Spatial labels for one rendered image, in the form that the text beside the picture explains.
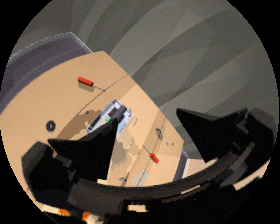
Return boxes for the dark grey flat washer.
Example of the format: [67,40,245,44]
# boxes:
[46,119,55,132]

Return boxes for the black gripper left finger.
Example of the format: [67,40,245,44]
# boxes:
[47,117,119,181]

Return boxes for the red-handled screwdriver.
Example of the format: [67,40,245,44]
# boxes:
[77,77,96,88]
[142,144,159,163]

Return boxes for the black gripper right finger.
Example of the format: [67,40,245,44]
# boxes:
[176,108,247,163]

